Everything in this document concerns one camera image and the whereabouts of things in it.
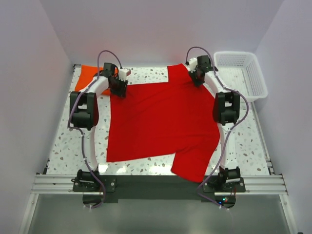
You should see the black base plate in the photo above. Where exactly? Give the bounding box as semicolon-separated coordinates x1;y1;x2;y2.
71;171;246;205

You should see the white plastic basket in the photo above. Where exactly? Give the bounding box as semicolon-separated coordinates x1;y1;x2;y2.
214;51;268;102

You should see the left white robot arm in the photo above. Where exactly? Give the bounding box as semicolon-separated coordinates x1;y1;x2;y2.
67;62;131;191

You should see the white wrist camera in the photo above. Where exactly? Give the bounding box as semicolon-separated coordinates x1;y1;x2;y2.
186;58;197;71
118;68;131;80

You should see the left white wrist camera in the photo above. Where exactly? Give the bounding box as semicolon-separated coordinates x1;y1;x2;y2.
118;68;131;80

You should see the folded orange t shirt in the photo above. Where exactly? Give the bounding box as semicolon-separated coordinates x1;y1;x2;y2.
74;65;111;96

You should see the red t shirt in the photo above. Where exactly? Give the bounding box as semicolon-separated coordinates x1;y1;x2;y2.
107;64;220;183

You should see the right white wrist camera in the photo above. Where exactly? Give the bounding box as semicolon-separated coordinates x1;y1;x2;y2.
186;58;197;71

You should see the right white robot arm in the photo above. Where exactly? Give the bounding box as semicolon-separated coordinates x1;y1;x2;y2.
186;56;241;192

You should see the aluminium rail frame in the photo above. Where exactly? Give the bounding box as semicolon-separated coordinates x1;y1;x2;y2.
29;174;299;234

